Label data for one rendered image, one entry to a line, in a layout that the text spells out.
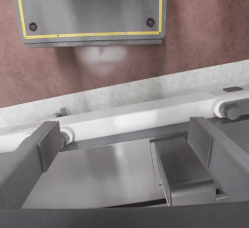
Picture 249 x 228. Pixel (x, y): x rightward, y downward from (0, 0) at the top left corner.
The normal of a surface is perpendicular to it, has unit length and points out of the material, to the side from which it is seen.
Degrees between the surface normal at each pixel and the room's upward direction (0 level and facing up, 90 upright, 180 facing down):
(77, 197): 0
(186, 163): 90
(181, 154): 90
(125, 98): 0
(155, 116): 0
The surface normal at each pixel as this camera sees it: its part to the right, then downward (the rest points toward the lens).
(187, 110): 0.01, 0.30
